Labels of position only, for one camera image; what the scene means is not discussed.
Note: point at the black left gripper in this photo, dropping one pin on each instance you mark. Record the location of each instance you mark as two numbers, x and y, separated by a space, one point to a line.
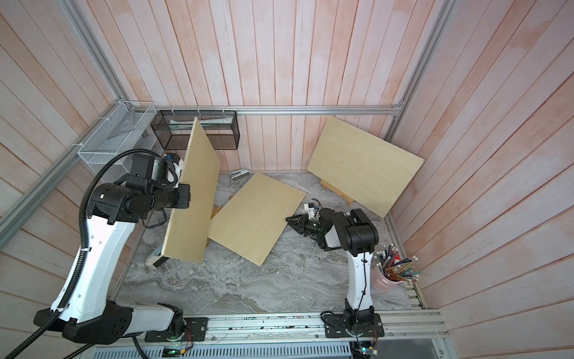
183 202

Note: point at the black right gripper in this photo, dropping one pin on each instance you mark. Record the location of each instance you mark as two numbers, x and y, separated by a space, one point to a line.
301 226

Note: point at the wooden easel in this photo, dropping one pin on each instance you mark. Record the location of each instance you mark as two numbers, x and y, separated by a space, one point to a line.
348 199
215 211

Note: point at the plywood board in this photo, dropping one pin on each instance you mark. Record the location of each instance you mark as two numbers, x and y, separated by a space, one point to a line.
187 230
254 218
371 171

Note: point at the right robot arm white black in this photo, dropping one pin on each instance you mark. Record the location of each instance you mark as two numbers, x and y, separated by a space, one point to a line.
354 233

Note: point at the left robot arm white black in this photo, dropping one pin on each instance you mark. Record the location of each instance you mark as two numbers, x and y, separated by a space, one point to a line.
109 212

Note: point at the white mesh tiered shelf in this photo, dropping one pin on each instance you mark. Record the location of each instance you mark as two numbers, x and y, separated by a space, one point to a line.
123 127

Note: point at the pink cup of pencils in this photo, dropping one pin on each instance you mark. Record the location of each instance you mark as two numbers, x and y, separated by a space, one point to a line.
391 269

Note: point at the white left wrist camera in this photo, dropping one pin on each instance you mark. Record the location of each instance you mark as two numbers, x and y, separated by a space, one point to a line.
173 163

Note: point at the black mesh wire basket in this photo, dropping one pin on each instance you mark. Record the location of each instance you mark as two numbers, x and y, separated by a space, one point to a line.
173 128

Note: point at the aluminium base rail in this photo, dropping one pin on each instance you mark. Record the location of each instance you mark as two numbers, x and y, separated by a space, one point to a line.
396 334

